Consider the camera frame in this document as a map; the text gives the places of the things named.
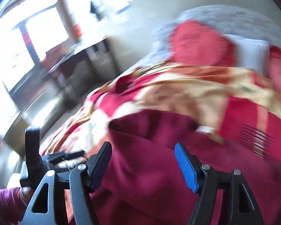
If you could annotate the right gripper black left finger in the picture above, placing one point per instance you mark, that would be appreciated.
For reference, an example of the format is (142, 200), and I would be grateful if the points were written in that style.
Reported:
(48, 205)

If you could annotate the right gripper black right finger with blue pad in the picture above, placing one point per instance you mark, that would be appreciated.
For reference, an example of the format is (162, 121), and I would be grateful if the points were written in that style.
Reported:
(238, 205)

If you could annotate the maroon fleece garment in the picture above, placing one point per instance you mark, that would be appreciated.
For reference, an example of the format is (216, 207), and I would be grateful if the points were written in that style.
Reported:
(144, 184)

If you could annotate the purple sleeve left forearm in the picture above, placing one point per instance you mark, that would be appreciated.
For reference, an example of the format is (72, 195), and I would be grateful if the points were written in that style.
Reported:
(12, 208)

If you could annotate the person's left hand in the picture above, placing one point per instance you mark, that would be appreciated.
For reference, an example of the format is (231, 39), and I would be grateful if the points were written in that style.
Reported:
(26, 194)

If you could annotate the red cream patterned blanket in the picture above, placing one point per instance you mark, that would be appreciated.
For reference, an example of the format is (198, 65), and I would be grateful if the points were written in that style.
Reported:
(238, 104)

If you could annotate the dark wooden side table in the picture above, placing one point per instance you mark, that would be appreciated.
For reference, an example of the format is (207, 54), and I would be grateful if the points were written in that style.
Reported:
(68, 74)

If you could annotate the white pillow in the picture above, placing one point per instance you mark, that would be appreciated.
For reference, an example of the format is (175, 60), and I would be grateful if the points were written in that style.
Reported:
(250, 53)

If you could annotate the left red heart cushion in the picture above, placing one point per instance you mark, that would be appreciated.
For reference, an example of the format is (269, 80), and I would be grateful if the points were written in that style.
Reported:
(195, 43)

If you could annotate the red heart cushion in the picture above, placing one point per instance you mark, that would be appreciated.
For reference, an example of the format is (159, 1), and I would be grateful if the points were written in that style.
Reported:
(274, 67)
(195, 43)

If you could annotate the right red heart cushion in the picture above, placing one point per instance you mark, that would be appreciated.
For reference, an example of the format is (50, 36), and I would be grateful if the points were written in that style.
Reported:
(274, 67)

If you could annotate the floral quilt at headboard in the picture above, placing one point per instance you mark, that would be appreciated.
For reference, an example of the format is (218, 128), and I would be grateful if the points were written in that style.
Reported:
(231, 20)

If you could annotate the window with wooden frame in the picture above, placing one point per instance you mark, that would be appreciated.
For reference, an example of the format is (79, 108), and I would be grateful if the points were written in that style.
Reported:
(34, 36)

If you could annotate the dark cloth on wall hook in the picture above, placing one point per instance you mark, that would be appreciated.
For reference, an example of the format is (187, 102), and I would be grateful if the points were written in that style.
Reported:
(95, 11)

